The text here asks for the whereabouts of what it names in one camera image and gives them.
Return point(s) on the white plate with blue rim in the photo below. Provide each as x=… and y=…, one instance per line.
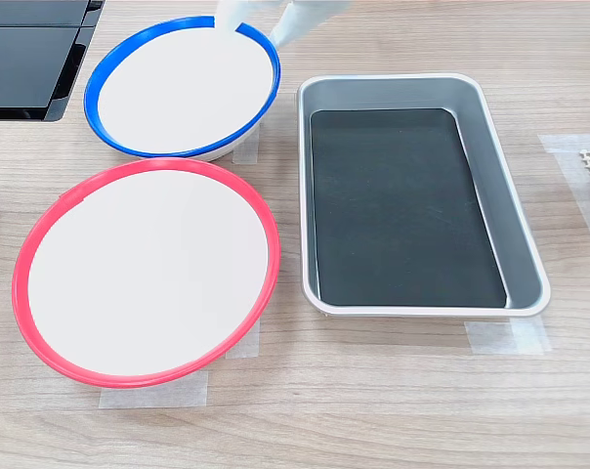
x=182, y=93

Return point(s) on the translucent tape strip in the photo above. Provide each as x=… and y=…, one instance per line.
x=248, y=151
x=246, y=342
x=510, y=337
x=148, y=398

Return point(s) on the black mat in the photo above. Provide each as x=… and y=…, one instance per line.
x=397, y=210

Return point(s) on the black glossy device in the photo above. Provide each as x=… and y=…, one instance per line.
x=21, y=63

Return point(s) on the steel tray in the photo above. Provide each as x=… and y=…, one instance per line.
x=510, y=195

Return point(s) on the white plate with red rim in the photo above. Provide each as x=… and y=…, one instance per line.
x=148, y=278

